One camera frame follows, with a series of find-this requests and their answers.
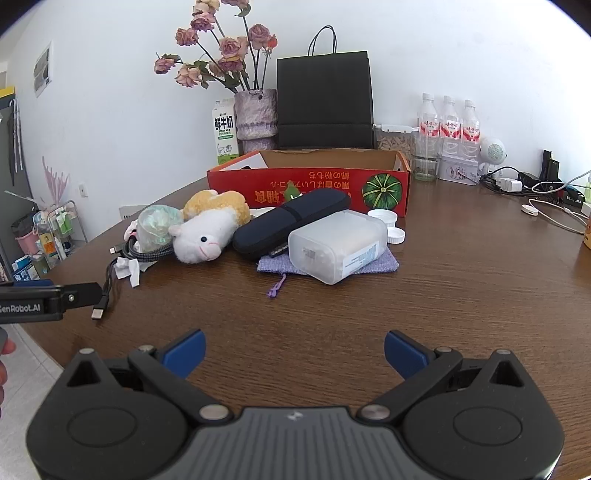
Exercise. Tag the white tissue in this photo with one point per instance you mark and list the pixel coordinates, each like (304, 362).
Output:
(128, 272)

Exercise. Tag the small white charger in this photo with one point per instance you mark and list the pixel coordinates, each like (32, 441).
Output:
(509, 184)

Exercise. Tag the white flat panel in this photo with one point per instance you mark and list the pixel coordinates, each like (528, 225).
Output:
(131, 213)

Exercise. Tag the iridescent plastic bag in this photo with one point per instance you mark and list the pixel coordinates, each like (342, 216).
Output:
(157, 224)

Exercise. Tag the dark grey cabinet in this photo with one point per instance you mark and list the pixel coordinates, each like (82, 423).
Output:
(11, 221)

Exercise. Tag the white jar lid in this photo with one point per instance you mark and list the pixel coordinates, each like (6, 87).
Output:
(396, 235)

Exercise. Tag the white bottle caps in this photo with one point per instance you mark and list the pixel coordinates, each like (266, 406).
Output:
(382, 217)

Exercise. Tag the red cardboard box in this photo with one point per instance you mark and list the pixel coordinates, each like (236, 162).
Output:
(323, 184)

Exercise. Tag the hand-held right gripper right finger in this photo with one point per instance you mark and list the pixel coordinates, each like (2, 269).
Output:
(404, 353)

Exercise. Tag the black upright device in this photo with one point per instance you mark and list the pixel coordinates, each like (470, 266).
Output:
(549, 164)

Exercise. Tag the white round robot speaker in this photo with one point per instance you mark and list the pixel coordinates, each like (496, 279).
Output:
(493, 152)

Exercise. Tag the navy glasses case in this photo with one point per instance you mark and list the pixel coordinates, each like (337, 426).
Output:
(286, 217)

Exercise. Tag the dried rose bouquet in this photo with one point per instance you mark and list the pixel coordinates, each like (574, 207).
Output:
(229, 46)

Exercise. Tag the clear glass cup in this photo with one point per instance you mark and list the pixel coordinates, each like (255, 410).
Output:
(425, 166)

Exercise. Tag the black power adapter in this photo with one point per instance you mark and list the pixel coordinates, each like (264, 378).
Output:
(528, 177)

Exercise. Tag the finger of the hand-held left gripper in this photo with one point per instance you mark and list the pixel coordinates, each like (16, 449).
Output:
(32, 282)
(81, 294)

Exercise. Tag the black paper bag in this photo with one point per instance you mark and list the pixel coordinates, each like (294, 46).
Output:
(323, 101)

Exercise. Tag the white green milk carton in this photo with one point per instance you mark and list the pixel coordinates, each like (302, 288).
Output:
(225, 134)

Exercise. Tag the wall poster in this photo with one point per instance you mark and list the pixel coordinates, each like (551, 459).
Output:
(42, 69)

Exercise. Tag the person's left hand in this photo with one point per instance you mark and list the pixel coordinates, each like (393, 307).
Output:
(5, 348)

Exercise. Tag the pink coral wall sticker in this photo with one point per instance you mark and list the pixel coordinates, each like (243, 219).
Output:
(53, 182)

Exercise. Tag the clear seed container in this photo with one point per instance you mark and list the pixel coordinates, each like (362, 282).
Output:
(392, 141)

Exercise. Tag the clear water bottle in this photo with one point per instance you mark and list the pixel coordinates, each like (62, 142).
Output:
(471, 127)
(428, 117)
(450, 124)

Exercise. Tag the white floral tin box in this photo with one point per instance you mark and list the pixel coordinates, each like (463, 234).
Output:
(457, 170)

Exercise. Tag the purple textured vase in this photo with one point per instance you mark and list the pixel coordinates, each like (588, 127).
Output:
(254, 115)

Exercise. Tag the yellow cup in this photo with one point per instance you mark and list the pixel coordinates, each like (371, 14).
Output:
(587, 235)

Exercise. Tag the translucent cotton swab box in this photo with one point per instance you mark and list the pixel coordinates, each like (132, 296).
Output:
(332, 244)

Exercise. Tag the plush sheep toy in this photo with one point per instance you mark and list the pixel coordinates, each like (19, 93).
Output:
(207, 230)

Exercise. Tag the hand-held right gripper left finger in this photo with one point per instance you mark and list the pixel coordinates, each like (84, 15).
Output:
(187, 353)

